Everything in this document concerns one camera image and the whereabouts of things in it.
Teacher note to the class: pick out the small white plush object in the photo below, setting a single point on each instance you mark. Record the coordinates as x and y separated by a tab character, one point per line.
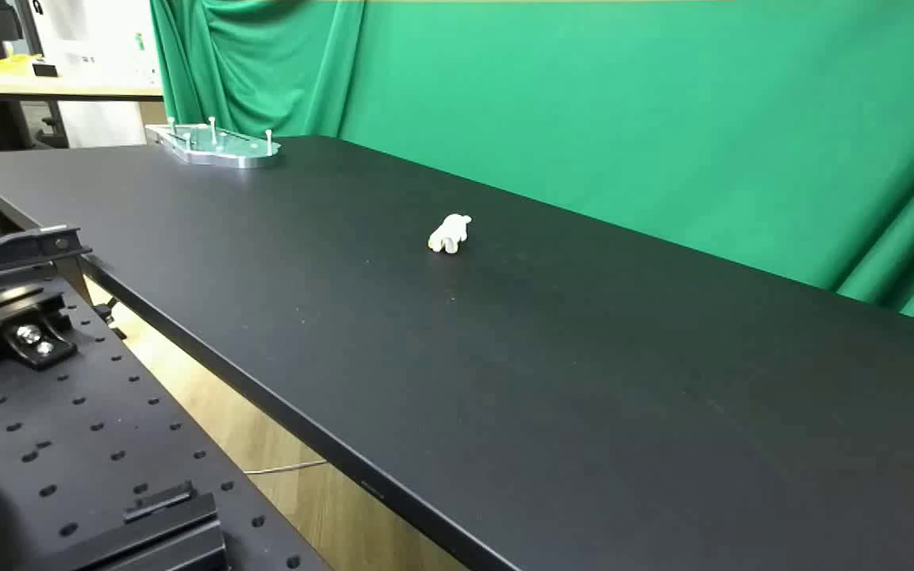
447	231

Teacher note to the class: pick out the green fabric backdrop curtain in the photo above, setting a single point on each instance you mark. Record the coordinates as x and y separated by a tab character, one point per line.
627	114

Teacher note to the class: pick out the green round plate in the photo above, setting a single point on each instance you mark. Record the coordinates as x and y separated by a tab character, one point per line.
213	145

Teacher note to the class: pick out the black perforated breadboard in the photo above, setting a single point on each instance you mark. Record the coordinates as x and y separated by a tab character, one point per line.
78	445

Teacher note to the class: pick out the black clamp with silver screw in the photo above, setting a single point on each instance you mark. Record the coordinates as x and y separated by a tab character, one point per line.
39	340

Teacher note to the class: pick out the white cabinet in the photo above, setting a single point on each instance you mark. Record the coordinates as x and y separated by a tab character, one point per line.
95	37

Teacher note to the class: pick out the small black desk item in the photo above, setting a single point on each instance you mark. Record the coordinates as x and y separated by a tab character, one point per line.
46	68

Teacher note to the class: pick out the light wooden desk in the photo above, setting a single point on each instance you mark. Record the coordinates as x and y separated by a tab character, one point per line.
12	84

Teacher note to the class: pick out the black metal rail bracket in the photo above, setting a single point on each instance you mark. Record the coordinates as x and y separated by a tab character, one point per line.
6	255

